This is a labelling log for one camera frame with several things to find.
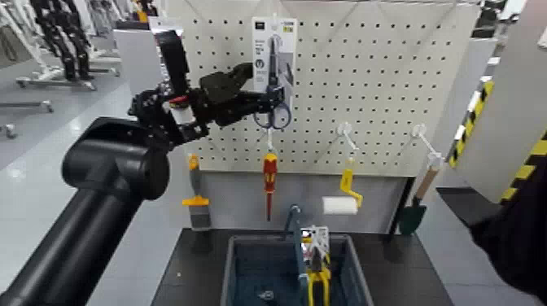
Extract white humanoid robot on stand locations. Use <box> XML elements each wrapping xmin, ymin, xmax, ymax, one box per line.
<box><xmin>0</xmin><ymin>0</ymin><xmax>55</xmax><ymax>80</ymax></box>

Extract white perforated pegboard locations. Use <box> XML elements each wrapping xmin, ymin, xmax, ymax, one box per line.
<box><xmin>166</xmin><ymin>0</ymin><xmax>482</xmax><ymax>178</ymax></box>

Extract dark trowel with wooden handle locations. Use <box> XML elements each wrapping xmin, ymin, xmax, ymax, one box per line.
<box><xmin>398</xmin><ymin>164</ymin><xmax>444</xmax><ymax>236</ymax></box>

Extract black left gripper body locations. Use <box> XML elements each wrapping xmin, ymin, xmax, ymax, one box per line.
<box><xmin>128</xmin><ymin>81</ymin><xmax>215</xmax><ymax>149</ymax></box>

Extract blue scissors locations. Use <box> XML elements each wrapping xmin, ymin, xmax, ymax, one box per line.
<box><xmin>251</xmin><ymin>15</ymin><xmax>299</xmax><ymax>131</ymax></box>

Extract yellow black hazard tape strip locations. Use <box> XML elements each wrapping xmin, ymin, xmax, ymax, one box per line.
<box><xmin>446</xmin><ymin>80</ymin><xmax>496</xmax><ymax>169</ymax></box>
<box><xmin>499</xmin><ymin>129</ymin><xmax>547</xmax><ymax>204</ymax></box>

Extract yellow grey scraper tool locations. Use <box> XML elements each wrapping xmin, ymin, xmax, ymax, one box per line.
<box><xmin>182</xmin><ymin>152</ymin><xmax>212</xmax><ymax>230</ymax></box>

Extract white paint roller yellow handle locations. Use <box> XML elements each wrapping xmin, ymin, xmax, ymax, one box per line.
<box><xmin>322</xmin><ymin>168</ymin><xmax>364</xmax><ymax>216</ymax></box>

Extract grey partition panel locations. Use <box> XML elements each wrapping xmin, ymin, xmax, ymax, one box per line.
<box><xmin>453</xmin><ymin>0</ymin><xmax>547</xmax><ymax>202</ymax></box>

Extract red yellow screwdriver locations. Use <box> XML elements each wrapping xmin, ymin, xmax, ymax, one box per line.
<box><xmin>262</xmin><ymin>152</ymin><xmax>278</xmax><ymax>222</ymax></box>

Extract yellow pliers on card package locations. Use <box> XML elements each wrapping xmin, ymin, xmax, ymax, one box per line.
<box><xmin>300</xmin><ymin>225</ymin><xmax>332</xmax><ymax>306</ymax></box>

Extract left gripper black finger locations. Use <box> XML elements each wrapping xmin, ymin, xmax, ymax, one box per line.
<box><xmin>211</xmin><ymin>87</ymin><xmax>287</xmax><ymax>128</ymax></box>
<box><xmin>199</xmin><ymin>62</ymin><xmax>254</xmax><ymax>105</ymax></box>

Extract grey teal plastic crate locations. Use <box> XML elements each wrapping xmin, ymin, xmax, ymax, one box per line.
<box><xmin>221</xmin><ymin>232</ymin><xmax>375</xmax><ymax>306</ymax></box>

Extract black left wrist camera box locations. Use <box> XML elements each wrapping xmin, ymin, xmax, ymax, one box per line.
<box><xmin>152</xmin><ymin>28</ymin><xmax>191</xmax><ymax>97</ymax></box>

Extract grey display stand base panel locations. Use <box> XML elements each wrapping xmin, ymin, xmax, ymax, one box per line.
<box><xmin>198</xmin><ymin>169</ymin><xmax>409</xmax><ymax>235</ymax></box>

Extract white red sealant tube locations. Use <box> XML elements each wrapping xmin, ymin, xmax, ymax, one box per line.
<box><xmin>148</xmin><ymin>16</ymin><xmax>195</xmax><ymax>126</ymax></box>

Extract black humanoid robot on stand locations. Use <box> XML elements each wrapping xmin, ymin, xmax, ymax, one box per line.
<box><xmin>29</xmin><ymin>0</ymin><xmax>95</xmax><ymax>82</ymax></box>

